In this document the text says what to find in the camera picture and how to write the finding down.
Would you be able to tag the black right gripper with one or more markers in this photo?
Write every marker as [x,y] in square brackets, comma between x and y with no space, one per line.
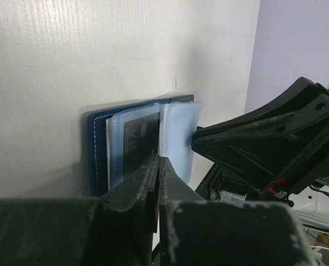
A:
[275,147]

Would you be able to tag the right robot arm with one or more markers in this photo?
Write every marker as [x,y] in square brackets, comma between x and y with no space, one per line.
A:
[219,187]

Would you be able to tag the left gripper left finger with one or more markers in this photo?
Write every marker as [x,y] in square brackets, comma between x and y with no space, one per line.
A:
[114,229]

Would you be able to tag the blue card holder wallet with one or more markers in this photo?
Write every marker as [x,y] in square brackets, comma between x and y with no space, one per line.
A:
[120,138]

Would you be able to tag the black VIP credit card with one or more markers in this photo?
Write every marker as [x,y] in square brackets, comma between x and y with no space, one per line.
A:
[140,140]

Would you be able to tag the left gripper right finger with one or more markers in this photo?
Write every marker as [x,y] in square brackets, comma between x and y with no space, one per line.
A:
[194,231]

